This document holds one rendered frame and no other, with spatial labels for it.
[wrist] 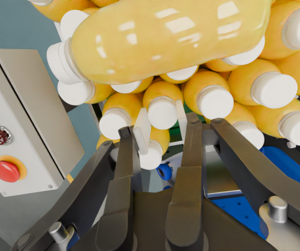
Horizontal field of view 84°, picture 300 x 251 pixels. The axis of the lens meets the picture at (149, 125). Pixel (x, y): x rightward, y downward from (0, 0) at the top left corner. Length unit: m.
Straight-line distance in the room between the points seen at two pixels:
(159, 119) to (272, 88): 0.13
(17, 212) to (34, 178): 2.45
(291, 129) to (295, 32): 0.11
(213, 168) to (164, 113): 0.20
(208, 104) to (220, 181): 0.18
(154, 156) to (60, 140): 0.16
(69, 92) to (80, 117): 1.31
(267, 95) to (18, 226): 2.94
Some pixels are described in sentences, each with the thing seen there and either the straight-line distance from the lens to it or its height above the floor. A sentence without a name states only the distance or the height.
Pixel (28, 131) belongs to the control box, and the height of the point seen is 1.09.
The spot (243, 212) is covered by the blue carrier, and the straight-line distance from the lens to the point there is 0.41.
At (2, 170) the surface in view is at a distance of 0.31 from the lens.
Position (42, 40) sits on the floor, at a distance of 1.55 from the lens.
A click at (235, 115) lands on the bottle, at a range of 0.27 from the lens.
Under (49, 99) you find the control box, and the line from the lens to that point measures 0.32.
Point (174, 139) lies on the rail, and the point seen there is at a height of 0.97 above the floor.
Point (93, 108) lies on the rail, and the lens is 0.34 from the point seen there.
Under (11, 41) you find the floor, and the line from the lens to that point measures 1.70.
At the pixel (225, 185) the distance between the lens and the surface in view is 0.34.
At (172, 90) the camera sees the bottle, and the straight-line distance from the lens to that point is 0.24.
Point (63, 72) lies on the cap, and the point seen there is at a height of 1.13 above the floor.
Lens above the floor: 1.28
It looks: 66 degrees down
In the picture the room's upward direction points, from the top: 168 degrees counter-clockwise
